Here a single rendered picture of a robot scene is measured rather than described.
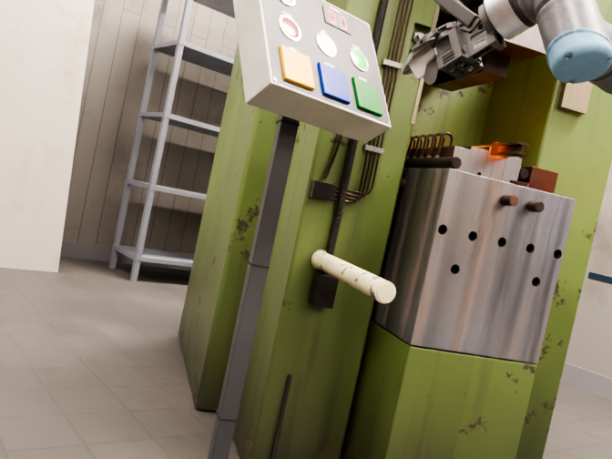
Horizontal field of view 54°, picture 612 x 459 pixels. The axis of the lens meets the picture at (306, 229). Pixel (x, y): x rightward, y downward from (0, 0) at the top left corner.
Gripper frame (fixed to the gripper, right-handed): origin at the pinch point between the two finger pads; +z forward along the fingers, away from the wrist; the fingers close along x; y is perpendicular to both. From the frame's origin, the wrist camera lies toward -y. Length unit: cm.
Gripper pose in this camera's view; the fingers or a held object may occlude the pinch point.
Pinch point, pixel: (407, 66)
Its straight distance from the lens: 127.1
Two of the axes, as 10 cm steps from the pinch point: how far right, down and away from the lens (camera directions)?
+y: 1.3, 9.4, -3.3
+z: -6.6, 3.3, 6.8
